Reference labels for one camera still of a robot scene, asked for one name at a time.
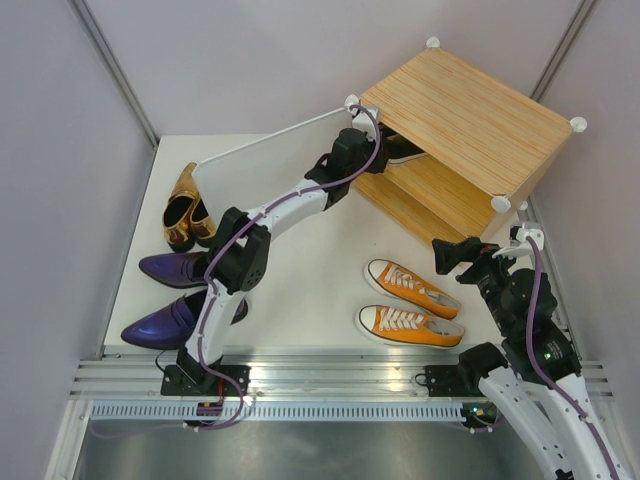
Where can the gold heeled shoe left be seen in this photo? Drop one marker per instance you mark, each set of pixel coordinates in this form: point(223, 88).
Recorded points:
point(176, 223)

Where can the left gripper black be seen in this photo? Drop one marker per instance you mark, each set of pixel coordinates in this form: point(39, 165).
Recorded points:
point(369, 143)

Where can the orange canvas sneaker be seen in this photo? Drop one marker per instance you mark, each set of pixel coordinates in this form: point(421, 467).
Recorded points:
point(397, 327)
point(394, 280)

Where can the orange canvas sneaker lower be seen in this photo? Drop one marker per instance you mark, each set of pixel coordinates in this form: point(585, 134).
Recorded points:
point(397, 327)

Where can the black canvas sneaker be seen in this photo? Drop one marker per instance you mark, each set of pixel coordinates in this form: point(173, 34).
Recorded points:
point(398, 148)

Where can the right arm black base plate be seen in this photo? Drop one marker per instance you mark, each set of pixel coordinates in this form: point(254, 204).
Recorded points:
point(441, 381)

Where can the gold heeled shoe right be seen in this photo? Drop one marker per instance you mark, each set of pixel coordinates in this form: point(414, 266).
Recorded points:
point(202, 226)

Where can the white slotted cable duct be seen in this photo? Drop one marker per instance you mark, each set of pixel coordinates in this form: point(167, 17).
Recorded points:
point(305, 411)

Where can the white translucent cabinet door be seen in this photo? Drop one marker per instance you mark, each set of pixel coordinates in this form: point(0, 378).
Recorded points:
point(259, 172)

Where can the purple loafer shoe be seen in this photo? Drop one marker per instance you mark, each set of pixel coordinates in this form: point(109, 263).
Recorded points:
point(169, 327)
point(177, 270)

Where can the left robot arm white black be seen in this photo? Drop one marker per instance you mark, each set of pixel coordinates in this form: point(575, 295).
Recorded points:
point(239, 255)

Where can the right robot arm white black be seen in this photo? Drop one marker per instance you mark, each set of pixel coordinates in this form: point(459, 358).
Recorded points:
point(534, 377)

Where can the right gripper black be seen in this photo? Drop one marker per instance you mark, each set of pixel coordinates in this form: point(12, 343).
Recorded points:
point(446, 254)

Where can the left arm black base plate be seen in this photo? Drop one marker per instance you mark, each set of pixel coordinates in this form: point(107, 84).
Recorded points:
point(177, 383)

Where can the aluminium rail frame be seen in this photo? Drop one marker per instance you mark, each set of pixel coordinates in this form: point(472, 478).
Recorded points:
point(271, 377)

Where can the wooden two-shelf shoe cabinet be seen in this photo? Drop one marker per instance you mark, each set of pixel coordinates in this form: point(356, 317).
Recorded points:
point(481, 147)

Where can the gold heeled shoe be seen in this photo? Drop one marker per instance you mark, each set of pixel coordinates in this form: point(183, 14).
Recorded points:
point(202, 226)
point(176, 223)

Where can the orange canvas sneaker upper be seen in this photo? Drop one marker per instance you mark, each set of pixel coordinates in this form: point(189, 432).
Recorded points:
point(394, 280)

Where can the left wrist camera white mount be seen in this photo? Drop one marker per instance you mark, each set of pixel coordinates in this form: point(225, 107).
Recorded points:
point(365, 119)

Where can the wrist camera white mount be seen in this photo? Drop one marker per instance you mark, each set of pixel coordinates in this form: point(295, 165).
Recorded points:
point(522, 235)
point(365, 119)

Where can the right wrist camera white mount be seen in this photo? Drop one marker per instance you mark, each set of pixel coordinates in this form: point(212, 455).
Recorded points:
point(522, 235)

